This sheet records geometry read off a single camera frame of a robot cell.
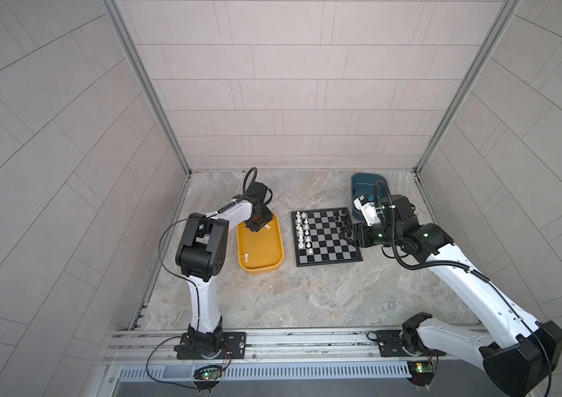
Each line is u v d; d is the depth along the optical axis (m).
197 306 0.56
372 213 0.65
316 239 0.92
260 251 0.89
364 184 1.11
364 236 0.63
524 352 0.36
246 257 0.89
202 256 0.51
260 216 0.84
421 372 0.68
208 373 0.64
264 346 0.72
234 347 0.71
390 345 0.71
